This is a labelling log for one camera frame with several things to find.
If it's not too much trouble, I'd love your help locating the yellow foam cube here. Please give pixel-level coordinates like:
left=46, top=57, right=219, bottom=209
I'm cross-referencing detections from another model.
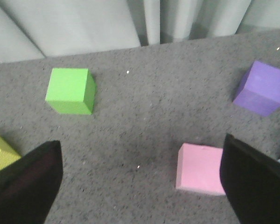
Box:
left=0, top=137, right=21, bottom=170

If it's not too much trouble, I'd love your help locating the pink foam cube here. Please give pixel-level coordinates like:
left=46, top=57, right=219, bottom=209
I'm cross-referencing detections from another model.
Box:
left=175, top=143, right=225, bottom=196

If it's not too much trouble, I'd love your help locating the grey-green curtain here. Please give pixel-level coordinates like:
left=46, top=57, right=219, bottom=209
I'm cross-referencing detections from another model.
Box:
left=0, top=0, right=280, bottom=63

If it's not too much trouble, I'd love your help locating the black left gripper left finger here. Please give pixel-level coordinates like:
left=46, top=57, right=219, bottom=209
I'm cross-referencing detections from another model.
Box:
left=0, top=140, right=63, bottom=224

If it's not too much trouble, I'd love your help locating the green foam cube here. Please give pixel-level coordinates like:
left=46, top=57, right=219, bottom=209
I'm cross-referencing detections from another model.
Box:
left=45, top=68, right=96, bottom=115

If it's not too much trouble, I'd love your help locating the dark purple foam cube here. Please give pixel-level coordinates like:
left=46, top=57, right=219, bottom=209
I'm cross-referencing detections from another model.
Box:
left=233, top=61, right=280, bottom=117

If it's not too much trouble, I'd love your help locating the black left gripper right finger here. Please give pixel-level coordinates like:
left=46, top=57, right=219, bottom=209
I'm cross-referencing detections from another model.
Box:
left=220, top=134, right=280, bottom=224

